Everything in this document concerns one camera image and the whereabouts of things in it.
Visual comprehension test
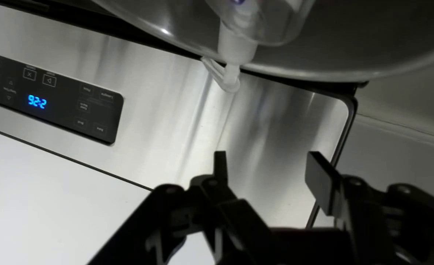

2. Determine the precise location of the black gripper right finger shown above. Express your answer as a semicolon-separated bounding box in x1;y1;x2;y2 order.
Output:
304;151;434;265

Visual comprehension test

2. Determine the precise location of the steel saucepan with handle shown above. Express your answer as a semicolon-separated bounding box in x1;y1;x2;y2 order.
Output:
90;0;434;84

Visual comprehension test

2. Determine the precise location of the stainless black gas stove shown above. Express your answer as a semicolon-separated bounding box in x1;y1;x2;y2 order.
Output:
0;0;361;230

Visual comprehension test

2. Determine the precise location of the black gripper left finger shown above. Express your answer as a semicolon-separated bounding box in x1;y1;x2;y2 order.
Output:
86;151;279;265

